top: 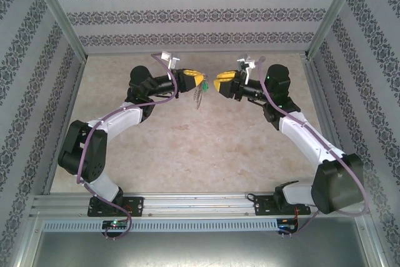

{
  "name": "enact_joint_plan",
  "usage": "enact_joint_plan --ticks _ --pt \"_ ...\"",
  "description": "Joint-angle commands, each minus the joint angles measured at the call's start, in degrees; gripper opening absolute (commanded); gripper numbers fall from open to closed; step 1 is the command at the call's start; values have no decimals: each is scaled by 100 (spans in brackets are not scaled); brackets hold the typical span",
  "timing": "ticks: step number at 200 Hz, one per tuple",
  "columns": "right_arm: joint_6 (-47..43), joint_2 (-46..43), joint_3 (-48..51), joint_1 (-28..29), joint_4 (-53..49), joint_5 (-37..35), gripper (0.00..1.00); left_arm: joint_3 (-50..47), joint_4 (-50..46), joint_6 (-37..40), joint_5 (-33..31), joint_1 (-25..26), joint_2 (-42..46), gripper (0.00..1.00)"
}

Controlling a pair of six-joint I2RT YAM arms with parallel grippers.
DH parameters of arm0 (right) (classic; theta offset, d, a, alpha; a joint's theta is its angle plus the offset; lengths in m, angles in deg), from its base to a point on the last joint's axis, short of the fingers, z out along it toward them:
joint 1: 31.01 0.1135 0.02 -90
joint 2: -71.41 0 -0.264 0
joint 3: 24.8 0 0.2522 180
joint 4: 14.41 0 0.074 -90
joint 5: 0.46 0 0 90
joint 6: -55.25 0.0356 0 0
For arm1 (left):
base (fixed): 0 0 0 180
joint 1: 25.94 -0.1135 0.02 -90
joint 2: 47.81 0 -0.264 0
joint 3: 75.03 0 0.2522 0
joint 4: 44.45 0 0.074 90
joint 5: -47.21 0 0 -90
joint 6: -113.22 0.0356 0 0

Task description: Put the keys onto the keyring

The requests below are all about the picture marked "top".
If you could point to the green-headed key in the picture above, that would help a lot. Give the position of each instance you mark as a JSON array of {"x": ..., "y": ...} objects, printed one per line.
[{"x": 205, "y": 87}]

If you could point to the silver carabiner keyring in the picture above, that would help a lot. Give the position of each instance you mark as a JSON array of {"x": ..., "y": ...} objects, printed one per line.
[{"x": 198, "y": 99}]

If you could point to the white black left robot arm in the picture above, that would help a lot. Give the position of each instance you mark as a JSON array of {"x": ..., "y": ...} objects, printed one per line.
[{"x": 122, "y": 120}]

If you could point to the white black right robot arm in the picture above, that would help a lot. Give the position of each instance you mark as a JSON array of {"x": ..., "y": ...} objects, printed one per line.
[{"x": 300, "y": 135}]

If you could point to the grey metal sheet panel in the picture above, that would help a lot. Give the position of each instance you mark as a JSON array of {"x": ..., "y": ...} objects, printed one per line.
[{"x": 200, "y": 251}]

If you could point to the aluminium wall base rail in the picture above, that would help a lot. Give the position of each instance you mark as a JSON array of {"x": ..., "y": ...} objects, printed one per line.
[
  {"x": 67, "y": 113},
  {"x": 316, "y": 76}
]

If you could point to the aluminium frame post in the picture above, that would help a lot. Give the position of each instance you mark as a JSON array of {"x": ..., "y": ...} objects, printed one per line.
[
  {"x": 59, "y": 13},
  {"x": 334, "y": 10},
  {"x": 26, "y": 242},
  {"x": 373, "y": 242}
]

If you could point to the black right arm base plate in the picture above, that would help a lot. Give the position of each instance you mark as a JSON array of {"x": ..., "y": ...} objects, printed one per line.
[{"x": 262, "y": 206}]

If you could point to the aluminium mounting rail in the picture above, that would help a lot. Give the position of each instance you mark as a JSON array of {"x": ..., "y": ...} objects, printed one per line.
[{"x": 200, "y": 204}]

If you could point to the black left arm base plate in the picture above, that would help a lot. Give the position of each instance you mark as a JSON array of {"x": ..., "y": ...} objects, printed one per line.
[{"x": 134, "y": 206}]

